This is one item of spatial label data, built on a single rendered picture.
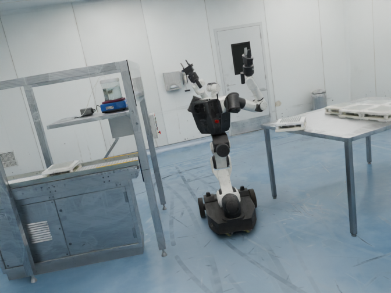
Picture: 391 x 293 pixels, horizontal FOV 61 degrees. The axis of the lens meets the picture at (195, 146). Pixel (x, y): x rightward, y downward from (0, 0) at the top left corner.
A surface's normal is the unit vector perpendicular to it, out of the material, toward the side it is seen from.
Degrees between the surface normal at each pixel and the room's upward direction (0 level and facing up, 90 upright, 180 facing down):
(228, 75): 90
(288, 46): 90
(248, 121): 90
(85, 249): 90
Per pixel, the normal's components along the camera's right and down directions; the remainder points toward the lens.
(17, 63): 0.22, 0.19
